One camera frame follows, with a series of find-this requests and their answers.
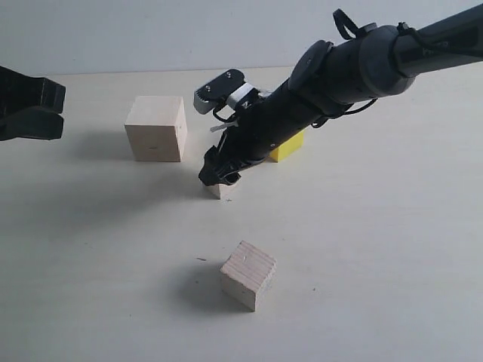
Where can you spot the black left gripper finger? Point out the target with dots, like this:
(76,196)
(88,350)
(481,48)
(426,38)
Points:
(20,92)
(32,123)

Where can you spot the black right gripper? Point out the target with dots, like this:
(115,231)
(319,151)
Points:
(267,125)

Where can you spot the small wooden cube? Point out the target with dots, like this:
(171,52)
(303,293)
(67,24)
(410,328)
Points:
(219,191)

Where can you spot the yellow cube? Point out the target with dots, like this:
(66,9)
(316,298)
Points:
(287,148)

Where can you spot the large light wooden cube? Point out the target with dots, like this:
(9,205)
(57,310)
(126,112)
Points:
(156,128)

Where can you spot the medium grooved wooden cube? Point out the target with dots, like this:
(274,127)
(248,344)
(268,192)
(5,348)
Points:
(247,274)

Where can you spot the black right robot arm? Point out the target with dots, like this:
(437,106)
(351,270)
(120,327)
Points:
(328,82)

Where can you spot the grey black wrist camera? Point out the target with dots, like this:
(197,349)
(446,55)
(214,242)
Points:
(227,89)

